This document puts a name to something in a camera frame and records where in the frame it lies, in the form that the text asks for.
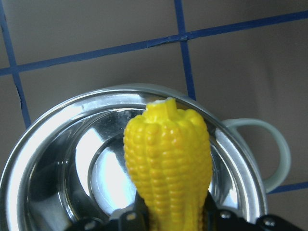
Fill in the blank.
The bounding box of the yellow corn cob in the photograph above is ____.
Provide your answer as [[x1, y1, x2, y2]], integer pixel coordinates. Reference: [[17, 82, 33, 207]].
[[123, 98, 213, 231]]

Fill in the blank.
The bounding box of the pale green electric pot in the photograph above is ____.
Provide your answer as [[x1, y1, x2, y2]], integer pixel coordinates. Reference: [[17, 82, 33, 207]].
[[0, 84, 294, 231]]

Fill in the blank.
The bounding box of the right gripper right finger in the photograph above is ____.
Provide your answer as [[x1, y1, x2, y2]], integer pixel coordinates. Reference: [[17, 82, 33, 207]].
[[203, 192, 302, 231]]

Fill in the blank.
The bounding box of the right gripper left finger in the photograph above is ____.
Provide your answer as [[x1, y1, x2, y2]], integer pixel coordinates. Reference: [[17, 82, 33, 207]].
[[69, 193, 149, 231]]

